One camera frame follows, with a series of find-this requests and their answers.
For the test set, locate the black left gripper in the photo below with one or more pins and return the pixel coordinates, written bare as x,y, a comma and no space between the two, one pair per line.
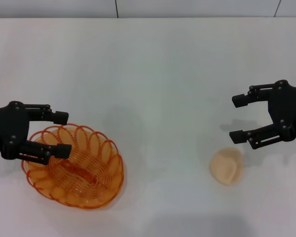
7,126

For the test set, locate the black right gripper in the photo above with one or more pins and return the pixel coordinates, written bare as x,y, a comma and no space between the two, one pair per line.
288,106

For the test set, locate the beige toy dumpling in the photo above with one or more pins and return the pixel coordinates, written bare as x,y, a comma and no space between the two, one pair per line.
225,168

